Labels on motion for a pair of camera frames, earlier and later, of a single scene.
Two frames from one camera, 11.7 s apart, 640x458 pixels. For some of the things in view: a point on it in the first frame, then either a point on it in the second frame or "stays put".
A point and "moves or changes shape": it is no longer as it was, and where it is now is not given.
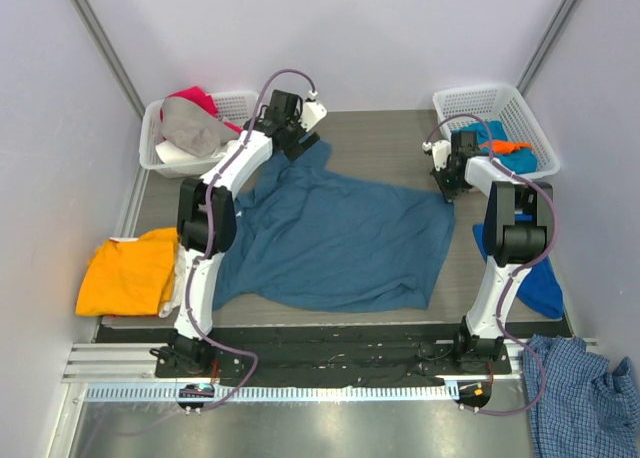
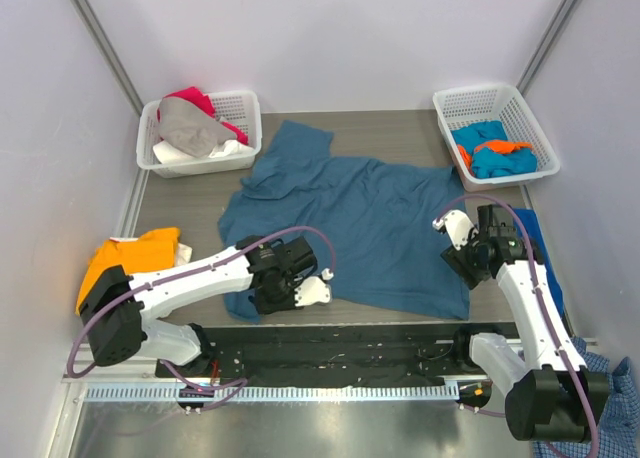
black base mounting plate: (301, 355) stays put
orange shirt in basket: (504, 147) stays put
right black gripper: (445, 182) → (461, 264)
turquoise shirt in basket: (520, 162) stays put
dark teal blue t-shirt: (306, 238) moves or changes shape
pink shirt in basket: (197, 94) stays put
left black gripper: (298, 141) → (270, 300)
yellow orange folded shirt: (132, 277) stays put
